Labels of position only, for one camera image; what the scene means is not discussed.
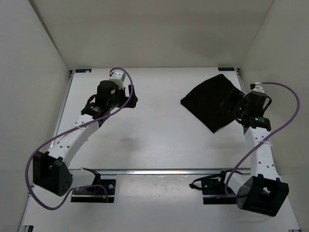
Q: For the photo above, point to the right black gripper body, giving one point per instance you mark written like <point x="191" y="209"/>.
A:
<point x="242" y="108"/>

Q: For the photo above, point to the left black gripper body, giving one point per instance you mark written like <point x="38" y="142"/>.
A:
<point x="120" y="99"/>

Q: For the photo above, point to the black skirt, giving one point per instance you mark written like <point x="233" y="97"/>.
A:
<point x="204" y="102"/>

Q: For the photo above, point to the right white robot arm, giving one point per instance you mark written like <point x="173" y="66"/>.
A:
<point x="262" y="192"/>

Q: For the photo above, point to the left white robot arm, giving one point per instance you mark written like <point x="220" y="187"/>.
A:
<point x="50" y="169"/>

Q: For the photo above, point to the right blue corner label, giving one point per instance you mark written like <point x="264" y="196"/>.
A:
<point x="226" y="69"/>

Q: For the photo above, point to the blue corner label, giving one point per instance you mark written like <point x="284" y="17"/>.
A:
<point x="226" y="69"/>
<point x="83" y="70"/>

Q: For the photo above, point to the left blue corner label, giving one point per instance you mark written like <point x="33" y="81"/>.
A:
<point x="83" y="70"/>

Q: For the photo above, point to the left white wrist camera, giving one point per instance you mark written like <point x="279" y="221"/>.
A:
<point x="118" y="78"/>

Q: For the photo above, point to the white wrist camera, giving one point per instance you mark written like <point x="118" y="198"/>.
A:
<point x="118" y="78"/>
<point x="256" y="87"/>

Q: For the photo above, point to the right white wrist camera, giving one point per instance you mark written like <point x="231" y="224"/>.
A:
<point x="256" y="87"/>

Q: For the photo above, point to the right aluminium side rail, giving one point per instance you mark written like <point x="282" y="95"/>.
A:
<point x="240" y="80"/>

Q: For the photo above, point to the aluminium side rail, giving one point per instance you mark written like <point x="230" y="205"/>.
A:
<point x="63" y="106"/>
<point x="240" y="80"/>

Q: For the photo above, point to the left aluminium side rail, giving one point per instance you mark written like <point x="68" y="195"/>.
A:
<point x="63" y="106"/>

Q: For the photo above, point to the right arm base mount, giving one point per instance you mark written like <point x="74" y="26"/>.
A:
<point x="213" y="187"/>

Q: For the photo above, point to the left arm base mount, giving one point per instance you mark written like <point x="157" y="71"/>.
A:
<point x="89" y="186"/>

